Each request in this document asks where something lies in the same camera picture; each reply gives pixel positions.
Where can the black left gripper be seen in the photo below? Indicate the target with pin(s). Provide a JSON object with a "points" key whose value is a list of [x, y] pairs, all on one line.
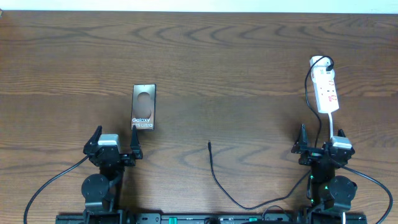
{"points": [[134, 155]]}

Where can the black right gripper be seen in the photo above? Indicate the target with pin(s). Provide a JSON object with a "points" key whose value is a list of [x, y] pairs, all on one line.
{"points": [[311, 155]]}

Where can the Galaxy S25 Ultra smartphone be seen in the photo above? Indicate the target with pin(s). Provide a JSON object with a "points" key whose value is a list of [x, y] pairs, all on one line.
{"points": [[143, 106]]}

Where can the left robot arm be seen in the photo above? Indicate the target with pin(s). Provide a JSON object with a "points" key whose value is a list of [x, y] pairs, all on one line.
{"points": [[102, 190]]}

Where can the white power strip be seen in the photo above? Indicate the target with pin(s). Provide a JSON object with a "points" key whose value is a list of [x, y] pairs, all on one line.
{"points": [[322, 75]]}

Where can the black mounting rail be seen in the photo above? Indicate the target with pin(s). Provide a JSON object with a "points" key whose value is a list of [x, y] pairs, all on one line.
{"points": [[155, 218]]}

